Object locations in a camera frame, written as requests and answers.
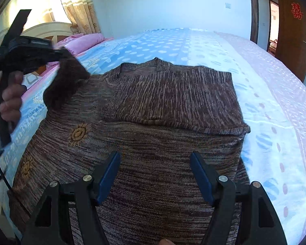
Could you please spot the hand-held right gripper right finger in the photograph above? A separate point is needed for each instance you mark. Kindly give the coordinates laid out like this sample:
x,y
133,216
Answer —
x,y
201,178

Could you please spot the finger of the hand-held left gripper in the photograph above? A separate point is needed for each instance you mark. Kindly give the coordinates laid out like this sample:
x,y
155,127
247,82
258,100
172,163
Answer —
x,y
62,55

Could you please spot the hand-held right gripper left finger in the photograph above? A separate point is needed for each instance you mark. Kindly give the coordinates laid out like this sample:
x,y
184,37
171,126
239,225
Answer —
x,y
109,177

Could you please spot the brown knit sweater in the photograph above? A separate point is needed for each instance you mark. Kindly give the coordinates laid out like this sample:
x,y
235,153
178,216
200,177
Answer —
x,y
155,132

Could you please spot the person's left hand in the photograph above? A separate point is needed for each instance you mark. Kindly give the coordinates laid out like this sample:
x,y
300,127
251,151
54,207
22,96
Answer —
x,y
11,97

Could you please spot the person's right hand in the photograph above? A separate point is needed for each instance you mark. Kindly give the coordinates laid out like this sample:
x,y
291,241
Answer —
x,y
166,242

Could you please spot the pink folded quilt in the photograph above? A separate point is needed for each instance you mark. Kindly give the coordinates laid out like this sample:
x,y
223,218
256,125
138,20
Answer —
x,y
86,42

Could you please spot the white purple patterned pillow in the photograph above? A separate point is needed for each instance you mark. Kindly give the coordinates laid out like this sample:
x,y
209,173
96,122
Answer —
x,y
32,79

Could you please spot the cream wooden headboard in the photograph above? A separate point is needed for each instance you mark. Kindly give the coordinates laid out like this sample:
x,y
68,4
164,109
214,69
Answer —
x,y
40,28

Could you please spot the yellow patterned curtain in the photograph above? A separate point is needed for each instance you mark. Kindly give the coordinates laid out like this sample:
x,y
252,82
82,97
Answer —
x,y
81,12

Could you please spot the blue pink patterned bed sheet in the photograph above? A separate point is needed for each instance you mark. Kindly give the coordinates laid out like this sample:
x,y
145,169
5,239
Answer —
x,y
270,107

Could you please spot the brown wooden door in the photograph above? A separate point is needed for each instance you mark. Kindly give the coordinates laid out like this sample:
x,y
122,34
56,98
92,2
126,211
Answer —
x,y
290,46

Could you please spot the dark wooden door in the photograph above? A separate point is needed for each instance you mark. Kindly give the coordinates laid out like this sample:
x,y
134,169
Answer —
x,y
255,17

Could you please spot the red paper door decoration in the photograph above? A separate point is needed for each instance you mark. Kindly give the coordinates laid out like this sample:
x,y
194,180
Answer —
x,y
297,10

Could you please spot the white wall switch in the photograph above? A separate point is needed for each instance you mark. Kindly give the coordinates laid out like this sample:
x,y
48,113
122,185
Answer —
x,y
228,5

